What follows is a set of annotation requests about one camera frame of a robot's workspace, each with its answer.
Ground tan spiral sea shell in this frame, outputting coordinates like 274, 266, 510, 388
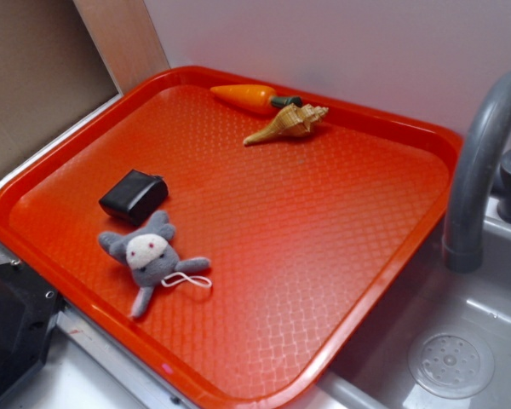
243, 104, 330, 147

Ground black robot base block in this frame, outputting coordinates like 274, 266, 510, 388
0, 262, 60, 404

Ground orange plastic tray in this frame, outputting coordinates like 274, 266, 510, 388
0, 67, 462, 408

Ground orange toy carrot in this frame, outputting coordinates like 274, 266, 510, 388
210, 84, 303, 115

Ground grey plush animal toy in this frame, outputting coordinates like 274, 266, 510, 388
98, 210, 212, 319

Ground small black box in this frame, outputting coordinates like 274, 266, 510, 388
99, 170, 169, 226

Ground grey curved faucet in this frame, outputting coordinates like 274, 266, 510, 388
442, 72, 511, 273

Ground grey plastic sink basin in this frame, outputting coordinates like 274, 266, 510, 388
317, 195, 511, 408

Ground round sink drain strainer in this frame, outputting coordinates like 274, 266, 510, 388
407, 325, 495, 400

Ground brown cardboard panel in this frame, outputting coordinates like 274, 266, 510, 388
0, 1, 117, 181

